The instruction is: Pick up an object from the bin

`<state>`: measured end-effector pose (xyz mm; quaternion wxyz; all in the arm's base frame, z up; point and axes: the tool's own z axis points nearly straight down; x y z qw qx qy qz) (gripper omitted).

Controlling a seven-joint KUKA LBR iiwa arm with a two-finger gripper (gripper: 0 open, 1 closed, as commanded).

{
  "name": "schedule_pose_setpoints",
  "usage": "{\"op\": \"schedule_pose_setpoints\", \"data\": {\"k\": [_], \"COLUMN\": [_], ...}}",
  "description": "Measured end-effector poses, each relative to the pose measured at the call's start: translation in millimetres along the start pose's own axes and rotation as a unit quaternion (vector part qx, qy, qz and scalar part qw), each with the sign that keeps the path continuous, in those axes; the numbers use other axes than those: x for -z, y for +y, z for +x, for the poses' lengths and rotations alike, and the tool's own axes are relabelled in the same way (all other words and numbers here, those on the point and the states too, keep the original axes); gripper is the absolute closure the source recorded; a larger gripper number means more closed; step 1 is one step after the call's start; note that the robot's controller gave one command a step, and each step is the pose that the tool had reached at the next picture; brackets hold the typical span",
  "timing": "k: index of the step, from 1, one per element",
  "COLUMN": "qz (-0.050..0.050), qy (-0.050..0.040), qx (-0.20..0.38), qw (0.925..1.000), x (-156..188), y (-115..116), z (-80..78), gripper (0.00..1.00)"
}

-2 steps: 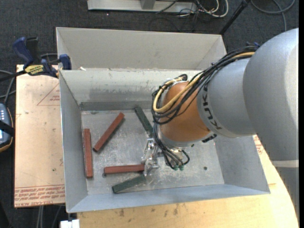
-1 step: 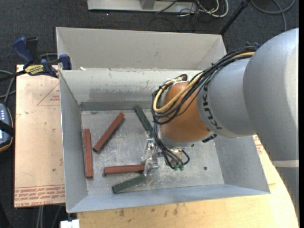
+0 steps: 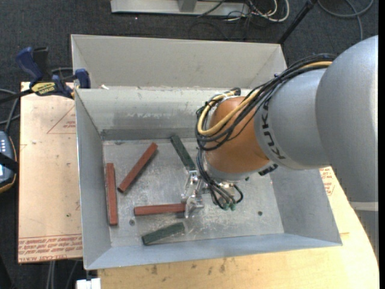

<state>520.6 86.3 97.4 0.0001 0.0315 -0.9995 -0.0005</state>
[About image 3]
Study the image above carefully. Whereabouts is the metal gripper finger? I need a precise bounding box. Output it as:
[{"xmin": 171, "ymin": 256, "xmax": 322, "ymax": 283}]
[
  {"xmin": 187, "ymin": 170, "xmax": 200, "ymax": 197},
  {"xmin": 180, "ymin": 192, "xmax": 206, "ymax": 220}
]

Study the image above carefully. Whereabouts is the dark green flat block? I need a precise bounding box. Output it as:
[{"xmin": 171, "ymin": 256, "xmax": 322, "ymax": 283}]
[
  {"xmin": 170, "ymin": 135, "xmax": 197, "ymax": 172},
  {"xmin": 141, "ymin": 222, "xmax": 186, "ymax": 246}
]

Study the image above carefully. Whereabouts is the red-brown flat block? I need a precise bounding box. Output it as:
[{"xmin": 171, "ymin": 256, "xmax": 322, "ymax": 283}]
[
  {"xmin": 117, "ymin": 141, "xmax": 159, "ymax": 193},
  {"xmin": 105, "ymin": 162, "xmax": 119, "ymax": 226},
  {"xmin": 133, "ymin": 203, "xmax": 186, "ymax": 217}
]

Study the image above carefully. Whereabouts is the grey metal bin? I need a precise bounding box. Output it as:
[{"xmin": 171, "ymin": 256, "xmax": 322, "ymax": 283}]
[{"xmin": 70, "ymin": 34, "xmax": 343, "ymax": 270}]

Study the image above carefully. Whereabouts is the black cylinder on white bracket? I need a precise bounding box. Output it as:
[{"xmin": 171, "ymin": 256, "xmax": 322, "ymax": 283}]
[{"xmin": 257, "ymin": 163, "xmax": 279, "ymax": 176}]

